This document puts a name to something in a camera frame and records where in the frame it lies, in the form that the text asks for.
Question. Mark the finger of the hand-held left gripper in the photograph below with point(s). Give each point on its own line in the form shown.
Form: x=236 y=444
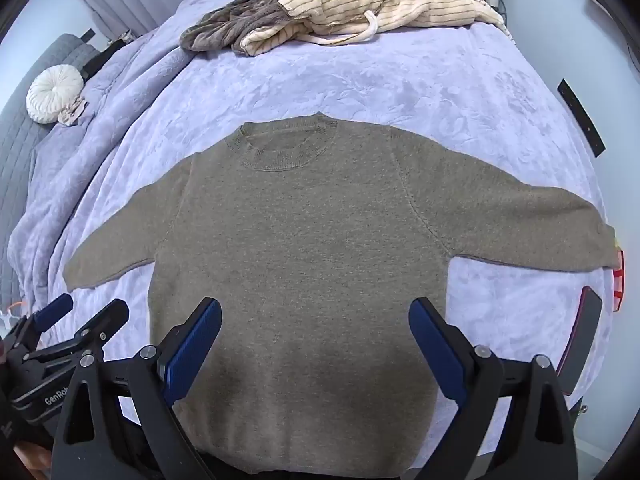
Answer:
x=54 y=311
x=102 y=322

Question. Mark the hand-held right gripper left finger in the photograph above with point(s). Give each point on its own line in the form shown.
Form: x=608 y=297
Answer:
x=192 y=345

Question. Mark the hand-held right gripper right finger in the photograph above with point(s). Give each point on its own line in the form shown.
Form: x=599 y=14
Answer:
x=437 y=350

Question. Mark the olive knit sweater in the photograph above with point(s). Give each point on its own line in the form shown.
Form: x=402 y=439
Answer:
x=310 y=240

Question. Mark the person's left hand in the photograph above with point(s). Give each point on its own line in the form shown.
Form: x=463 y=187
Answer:
x=32 y=462

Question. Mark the grey quilted sofa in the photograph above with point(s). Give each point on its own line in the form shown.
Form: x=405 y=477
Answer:
x=25 y=150

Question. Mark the red object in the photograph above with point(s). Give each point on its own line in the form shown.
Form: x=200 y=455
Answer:
x=619 y=277

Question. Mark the small beige cloth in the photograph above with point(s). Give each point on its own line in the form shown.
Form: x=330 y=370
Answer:
x=74 y=111

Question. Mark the white round pleated cushion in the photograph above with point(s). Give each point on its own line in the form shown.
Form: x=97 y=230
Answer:
x=52 y=94

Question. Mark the black flat strip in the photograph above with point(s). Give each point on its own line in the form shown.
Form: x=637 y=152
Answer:
x=582 y=117

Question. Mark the lavender plush blanket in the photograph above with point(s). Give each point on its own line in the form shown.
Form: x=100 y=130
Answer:
x=350 y=75

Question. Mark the grey-brown fuzzy garment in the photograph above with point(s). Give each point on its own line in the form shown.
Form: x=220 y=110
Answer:
x=230 y=25

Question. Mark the cream striped garment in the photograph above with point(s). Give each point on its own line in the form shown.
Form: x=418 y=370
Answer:
x=345 y=5

